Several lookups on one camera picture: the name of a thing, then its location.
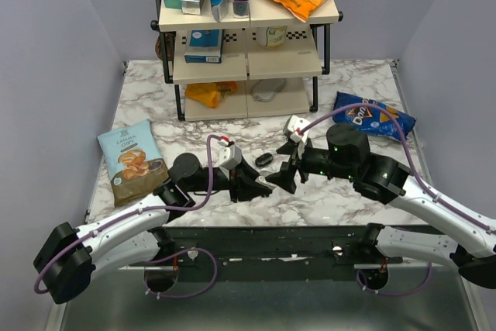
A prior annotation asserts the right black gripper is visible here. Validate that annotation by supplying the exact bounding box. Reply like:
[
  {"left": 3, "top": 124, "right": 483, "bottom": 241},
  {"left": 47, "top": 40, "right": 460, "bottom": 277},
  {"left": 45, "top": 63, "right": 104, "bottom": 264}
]
[{"left": 264, "top": 136, "right": 356, "bottom": 195}]

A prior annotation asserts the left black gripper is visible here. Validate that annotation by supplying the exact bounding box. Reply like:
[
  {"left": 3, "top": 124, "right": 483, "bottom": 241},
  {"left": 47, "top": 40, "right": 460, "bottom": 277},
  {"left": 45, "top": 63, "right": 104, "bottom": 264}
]
[{"left": 185, "top": 154, "right": 273, "bottom": 204}]

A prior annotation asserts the black earbud charging case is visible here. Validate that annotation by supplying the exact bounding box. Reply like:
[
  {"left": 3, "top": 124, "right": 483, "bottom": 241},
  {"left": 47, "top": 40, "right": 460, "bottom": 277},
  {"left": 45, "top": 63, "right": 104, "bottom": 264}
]
[{"left": 255, "top": 153, "right": 274, "bottom": 168}]

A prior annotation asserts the white earbud charging case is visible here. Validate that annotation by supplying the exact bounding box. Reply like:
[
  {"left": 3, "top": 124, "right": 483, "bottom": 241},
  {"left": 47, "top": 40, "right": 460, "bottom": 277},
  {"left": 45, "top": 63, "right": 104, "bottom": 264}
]
[{"left": 256, "top": 175, "right": 276, "bottom": 190}]

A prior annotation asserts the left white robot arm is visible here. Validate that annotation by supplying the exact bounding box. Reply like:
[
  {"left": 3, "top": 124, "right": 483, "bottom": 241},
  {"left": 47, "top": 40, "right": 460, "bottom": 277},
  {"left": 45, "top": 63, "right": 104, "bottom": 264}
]
[{"left": 33, "top": 146, "right": 274, "bottom": 304}]

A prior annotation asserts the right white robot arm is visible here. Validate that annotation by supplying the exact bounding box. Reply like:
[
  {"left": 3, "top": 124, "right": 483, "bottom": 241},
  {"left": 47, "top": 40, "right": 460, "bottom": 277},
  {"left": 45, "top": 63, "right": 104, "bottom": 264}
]
[{"left": 266, "top": 124, "right": 495, "bottom": 289}]

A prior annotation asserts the blue Doritos chip bag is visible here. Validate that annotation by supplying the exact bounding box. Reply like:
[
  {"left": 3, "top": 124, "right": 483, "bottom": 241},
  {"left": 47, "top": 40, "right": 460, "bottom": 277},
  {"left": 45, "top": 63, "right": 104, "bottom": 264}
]
[{"left": 332, "top": 91, "right": 416, "bottom": 141}]

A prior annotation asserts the orange snack bag bottom shelf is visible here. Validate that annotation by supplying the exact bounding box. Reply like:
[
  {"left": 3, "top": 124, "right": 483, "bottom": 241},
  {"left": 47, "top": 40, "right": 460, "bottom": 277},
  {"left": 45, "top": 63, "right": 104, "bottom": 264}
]
[{"left": 184, "top": 81, "right": 238, "bottom": 108}]

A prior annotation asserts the beige three-tier shelf rack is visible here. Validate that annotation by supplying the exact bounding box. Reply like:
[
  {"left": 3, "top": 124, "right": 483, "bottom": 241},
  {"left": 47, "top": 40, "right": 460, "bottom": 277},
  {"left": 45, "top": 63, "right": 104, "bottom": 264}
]
[{"left": 150, "top": 0, "right": 343, "bottom": 121}]

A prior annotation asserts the cassava chips bag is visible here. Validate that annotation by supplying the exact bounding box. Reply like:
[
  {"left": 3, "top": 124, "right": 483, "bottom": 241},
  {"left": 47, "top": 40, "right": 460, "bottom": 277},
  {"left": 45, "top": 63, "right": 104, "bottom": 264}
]
[{"left": 98, "top": 119, "right": 168, "bottom": 207}]

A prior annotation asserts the cream printed mug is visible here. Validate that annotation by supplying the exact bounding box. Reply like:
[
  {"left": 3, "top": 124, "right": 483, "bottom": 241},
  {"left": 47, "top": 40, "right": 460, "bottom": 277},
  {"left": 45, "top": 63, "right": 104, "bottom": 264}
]
[{"left": 256, "top": 26, "right": 287, "bottom": 48}]

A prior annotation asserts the blue white box middle shelf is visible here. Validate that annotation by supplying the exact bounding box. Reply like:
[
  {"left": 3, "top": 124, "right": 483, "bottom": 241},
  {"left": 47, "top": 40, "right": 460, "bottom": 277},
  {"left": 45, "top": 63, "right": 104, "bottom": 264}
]
[{"left": 184, "top": 29, "right": 224, "bottom": 64}]

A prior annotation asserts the brown object behind rack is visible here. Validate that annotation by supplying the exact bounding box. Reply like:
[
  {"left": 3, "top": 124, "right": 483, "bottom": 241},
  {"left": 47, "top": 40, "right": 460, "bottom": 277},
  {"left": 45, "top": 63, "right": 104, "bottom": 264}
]
[{"left": 155, "top": 36, "right": 169, "bottom": 60}]

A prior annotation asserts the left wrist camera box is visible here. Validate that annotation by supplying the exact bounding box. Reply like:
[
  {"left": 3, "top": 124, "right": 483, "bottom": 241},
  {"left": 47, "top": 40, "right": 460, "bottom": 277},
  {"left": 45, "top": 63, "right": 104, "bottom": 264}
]
[{"left": 218, "top": 142, "right": 243, "bottom": 171}]

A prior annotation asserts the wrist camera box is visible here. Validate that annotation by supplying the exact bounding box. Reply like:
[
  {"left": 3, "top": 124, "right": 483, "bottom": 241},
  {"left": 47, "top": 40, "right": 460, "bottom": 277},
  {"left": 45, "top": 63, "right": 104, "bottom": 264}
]
[
  {"left": 218, "top": 142, "right": 243, "bottom": 171},
  {"left": 283, "top": 115, "right": 310, "bottom": 144}
]

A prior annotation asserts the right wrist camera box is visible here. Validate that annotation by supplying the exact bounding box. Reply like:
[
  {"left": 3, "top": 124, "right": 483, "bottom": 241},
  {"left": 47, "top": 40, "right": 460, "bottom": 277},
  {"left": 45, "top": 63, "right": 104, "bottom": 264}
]
[{"left": 283, "top": 115, "right": 310, "bottom": 144}]

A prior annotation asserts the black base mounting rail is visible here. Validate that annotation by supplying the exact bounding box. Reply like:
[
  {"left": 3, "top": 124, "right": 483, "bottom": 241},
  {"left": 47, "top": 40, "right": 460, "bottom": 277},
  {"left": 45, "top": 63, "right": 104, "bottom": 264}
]
[{"left": 150, "top": 224, "right": 385, "bottom": 282}]

